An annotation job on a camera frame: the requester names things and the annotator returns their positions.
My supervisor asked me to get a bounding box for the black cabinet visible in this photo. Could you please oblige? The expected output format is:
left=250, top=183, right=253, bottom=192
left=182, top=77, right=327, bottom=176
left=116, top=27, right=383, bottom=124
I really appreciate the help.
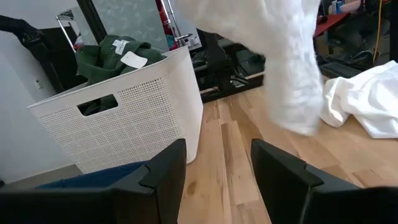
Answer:
left=29, top=26, right=90, bottom=94

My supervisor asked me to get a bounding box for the frosted leaf-pattern panel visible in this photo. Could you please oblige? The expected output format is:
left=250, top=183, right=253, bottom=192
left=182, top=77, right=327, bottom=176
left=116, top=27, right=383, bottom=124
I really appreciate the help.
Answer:
left=73, top=0, right=170, bottom=52

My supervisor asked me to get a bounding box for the metal wire rack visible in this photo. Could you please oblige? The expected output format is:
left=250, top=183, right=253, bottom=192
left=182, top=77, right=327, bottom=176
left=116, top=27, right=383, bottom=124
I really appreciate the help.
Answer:
left=55, top=9, right=78, bottom=54

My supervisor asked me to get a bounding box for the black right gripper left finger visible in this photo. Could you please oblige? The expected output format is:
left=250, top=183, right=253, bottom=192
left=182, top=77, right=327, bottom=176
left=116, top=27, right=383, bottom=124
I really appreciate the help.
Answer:
left=0, top=139, right=187, bottom=224

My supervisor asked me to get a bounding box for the white smooth cloth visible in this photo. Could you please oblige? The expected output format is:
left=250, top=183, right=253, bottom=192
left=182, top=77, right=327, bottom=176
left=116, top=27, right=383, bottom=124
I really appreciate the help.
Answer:
left=319, top=60, right=398, bottom=139

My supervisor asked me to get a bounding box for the blue cloth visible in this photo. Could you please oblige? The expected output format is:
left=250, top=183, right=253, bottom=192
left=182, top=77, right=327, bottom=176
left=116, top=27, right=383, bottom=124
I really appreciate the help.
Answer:
left=36, top=161, right=147, bottom=189

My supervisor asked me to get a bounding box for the dark green garment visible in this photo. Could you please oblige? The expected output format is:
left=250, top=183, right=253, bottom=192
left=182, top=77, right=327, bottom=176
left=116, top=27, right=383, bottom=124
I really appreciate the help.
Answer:
left=75, top=34, right=167, bottom=116

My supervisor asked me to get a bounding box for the white perforated laundry basket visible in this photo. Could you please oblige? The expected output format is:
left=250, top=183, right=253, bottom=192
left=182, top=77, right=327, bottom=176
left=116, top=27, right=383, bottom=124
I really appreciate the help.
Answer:
left=27, top=45, right=205, bottom=174

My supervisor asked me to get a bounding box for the black pedestal stand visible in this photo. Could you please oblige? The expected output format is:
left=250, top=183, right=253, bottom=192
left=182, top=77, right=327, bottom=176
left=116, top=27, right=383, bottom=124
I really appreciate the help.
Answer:
left=198, top=29, right=237, bottom=94

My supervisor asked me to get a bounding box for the white paper hang tag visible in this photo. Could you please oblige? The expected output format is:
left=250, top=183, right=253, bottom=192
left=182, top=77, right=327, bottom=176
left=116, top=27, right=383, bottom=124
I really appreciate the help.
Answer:
left=120, top=50, right=149, bottom=70

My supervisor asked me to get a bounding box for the yellow cable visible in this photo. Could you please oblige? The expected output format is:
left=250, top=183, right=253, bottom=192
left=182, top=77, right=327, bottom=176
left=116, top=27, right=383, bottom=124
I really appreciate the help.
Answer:
left=372, top=0, right=384, bottom=65

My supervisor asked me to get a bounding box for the red mat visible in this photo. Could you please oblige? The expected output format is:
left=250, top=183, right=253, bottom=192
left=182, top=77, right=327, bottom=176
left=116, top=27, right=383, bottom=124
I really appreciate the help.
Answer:
left=313, top=12, right=351, bottom=38

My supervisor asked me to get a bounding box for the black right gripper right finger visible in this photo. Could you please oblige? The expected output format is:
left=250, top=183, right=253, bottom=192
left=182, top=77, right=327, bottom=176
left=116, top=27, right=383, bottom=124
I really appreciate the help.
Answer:
left=251, top=139, right=398, bottom=224

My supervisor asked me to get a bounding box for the pink container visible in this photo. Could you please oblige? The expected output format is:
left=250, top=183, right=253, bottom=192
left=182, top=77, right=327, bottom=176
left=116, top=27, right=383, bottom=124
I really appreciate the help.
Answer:
left=340, top=0, right=362, bottom=14

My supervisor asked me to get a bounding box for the white blue bottle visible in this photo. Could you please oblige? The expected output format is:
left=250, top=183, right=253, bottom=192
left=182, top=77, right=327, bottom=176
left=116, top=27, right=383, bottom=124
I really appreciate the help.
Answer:
left=330, top=0, right=343, bottom=15

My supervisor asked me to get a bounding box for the white textured garment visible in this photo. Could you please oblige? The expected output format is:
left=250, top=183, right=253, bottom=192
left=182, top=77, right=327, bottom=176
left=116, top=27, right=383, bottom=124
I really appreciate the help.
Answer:
left=174, top=0, right=325, bottom=137

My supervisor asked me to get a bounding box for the black slanted pole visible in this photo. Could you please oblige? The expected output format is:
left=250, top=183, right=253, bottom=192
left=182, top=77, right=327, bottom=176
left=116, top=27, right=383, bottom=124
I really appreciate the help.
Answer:
left=76, top=0, right=108, bottom=44

